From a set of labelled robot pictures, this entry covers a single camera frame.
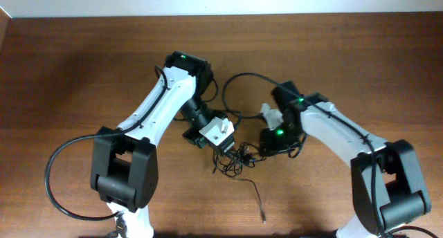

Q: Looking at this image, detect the thin black usb cable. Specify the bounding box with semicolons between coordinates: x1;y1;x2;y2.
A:
230;177;267;226

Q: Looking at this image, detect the right camera black cable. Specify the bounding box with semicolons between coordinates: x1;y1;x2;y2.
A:
221;71;443;238

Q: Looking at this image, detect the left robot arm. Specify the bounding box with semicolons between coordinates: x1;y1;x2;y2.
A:
90;51;235;237

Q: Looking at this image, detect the left camera black cable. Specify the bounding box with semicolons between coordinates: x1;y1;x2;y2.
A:
44;64;219;221

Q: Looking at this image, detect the black usb cable bundle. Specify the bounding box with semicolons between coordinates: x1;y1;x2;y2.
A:
211;143;267;179

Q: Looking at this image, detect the camera black cable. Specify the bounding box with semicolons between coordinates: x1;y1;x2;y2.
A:
44;64;219;221
221;71;443;238

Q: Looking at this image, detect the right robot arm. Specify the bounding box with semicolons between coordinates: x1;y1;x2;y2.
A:
260;81;432;237

